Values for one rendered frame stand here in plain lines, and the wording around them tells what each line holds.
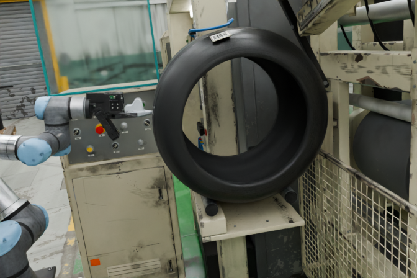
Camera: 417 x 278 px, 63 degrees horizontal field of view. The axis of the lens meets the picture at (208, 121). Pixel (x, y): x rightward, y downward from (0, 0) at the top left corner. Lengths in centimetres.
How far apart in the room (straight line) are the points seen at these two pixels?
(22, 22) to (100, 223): 895
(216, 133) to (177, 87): 50
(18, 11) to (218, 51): 968
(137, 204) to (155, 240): 24
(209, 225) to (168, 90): 48
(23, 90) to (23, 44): 120
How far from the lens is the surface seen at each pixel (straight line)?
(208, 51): 105
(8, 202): 138
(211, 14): 145
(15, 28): 1056
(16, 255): 128
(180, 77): 104
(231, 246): 172
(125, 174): 186
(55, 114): 118
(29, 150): 108
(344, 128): 162
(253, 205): 141
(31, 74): 1050
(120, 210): 195
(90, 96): 117
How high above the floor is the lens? 144
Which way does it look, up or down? 13 degrees down
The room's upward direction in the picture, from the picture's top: 6 degrees counter-clockwise
